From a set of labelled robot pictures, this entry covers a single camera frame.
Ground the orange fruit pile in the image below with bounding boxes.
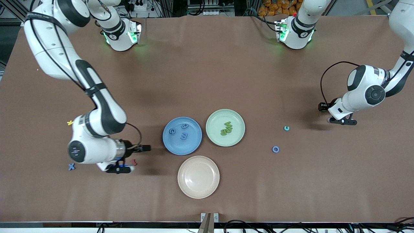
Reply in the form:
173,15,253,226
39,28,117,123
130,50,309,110
258,0,300,17

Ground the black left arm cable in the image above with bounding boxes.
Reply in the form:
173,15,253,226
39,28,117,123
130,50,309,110
320,49,414,105

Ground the blue plate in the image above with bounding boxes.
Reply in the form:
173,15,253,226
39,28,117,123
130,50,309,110
162,117,203,156

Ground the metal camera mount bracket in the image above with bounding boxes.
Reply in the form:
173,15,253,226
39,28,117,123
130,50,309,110
201,213,219,233

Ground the beige plate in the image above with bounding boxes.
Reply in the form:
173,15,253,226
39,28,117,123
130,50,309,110
177,156,220,199

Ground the green plate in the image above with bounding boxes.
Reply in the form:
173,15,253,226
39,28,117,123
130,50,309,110
206,109,245,147

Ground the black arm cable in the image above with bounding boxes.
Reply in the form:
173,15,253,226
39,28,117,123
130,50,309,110
29,0,143,149
320,49,414,105

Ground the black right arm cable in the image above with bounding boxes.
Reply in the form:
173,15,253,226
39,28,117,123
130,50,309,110
29,0,143,149

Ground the brown table cover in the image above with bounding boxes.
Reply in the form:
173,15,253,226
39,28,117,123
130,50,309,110
0,15,414,224

